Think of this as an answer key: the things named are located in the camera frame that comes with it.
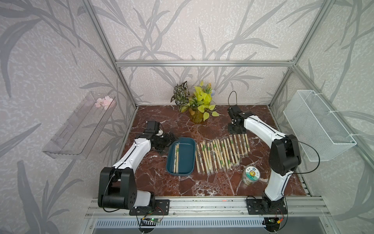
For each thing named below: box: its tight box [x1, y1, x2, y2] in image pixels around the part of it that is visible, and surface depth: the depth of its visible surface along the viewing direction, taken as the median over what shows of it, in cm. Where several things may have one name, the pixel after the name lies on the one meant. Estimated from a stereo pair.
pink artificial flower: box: [94, 96, 114, 110], surface depth 78 cm
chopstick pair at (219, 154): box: [213, 138, 225, 171], surface depth 95 cm
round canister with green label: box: [242, 165, 261, 185], surface depth 79 cm
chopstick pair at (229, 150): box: [224, 137, 235, 168], surface depth 95 cm
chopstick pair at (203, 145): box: [200, 140, 211, 176], surface depth 93 cm
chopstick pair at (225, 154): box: [219, 139, 230, 171], surface depth 95 cm
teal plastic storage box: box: [166, 136, 197, 177], surface depth 93 cm
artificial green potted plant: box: [170, 80, 220, 124], surface depth 96 cm
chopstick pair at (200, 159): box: [196, 143, 206, 175], surface depth 93 cm
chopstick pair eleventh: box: [238, 134, 245, 157], surface depth 98 cm
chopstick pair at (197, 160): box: [195, 150, 201, 174], surface depth 93 cm
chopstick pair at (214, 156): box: [209, 141, 220, 173], surface depth 93 cm
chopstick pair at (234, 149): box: [228, 135, 240, 165], surface depth 96 cm
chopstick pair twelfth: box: [244, 133, 251, 153], surface depth 99 cm
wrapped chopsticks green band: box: [173, 143, 180, 174], surface depth 93 cm
